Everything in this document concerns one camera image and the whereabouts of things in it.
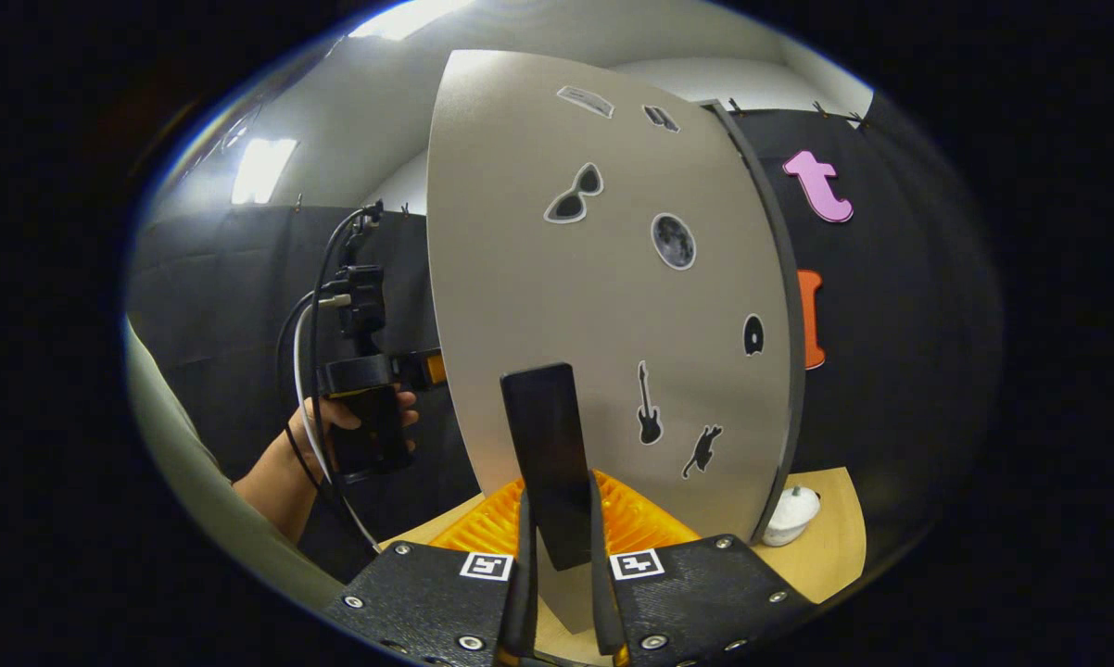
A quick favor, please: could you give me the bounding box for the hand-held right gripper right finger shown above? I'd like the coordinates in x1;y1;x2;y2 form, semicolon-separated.
589;470;818;667

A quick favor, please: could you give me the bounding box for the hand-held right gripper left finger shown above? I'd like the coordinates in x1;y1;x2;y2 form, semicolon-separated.
321;475;541;667

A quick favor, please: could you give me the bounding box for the black door handle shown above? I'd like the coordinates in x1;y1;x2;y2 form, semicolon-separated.
500;362;597;573

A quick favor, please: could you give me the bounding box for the beige cabinet door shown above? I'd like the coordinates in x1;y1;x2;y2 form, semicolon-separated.
425;48;794;636

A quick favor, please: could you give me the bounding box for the grey cabinet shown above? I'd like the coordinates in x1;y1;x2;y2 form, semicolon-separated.
701;97;808;546

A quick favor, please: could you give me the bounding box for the white round ornament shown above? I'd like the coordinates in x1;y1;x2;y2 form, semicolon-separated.
761;485;822;547

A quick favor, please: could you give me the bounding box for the person's light grey shirt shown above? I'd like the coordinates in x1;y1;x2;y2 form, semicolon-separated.
126;315;347;612

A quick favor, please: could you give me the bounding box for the black backdrop cloth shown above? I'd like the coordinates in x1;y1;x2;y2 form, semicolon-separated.
126;93;1003;585

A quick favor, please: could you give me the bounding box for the white cable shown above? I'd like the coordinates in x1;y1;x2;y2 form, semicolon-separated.
293;295;382;552

